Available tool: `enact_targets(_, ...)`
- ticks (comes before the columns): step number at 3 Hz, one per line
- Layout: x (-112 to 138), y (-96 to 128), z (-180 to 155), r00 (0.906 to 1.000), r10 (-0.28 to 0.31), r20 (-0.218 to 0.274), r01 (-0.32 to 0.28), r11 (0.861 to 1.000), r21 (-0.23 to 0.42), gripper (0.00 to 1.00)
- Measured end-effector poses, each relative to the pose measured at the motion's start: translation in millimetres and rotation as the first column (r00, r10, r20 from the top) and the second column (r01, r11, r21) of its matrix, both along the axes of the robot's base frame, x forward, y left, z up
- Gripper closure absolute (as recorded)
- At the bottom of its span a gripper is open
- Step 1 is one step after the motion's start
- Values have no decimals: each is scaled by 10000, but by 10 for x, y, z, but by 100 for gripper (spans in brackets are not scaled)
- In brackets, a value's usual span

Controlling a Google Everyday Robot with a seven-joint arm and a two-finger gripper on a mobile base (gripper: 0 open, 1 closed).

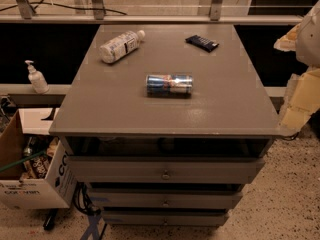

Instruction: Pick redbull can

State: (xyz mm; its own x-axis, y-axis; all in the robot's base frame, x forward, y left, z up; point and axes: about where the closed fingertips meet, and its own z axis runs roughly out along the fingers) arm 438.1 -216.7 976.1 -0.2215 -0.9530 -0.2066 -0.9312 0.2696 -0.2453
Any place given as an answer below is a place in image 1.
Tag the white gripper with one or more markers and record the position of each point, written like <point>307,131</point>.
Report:
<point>310,39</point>

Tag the blue silver redbull can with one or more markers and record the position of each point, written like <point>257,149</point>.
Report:
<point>169,84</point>

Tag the dark snack bar wrapper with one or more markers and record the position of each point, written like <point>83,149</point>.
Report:
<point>202,43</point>

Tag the grey drawer cabinet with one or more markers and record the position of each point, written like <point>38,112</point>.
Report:
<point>172,159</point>

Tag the white plastic bottle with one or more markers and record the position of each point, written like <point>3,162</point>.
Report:
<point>120,46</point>

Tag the white pump dispenser bottle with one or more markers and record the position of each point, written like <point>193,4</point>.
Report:
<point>36,78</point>

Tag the green rod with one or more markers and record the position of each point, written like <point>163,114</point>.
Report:
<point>21,161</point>

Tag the white cardboard box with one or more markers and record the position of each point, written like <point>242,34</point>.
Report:
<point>42,182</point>

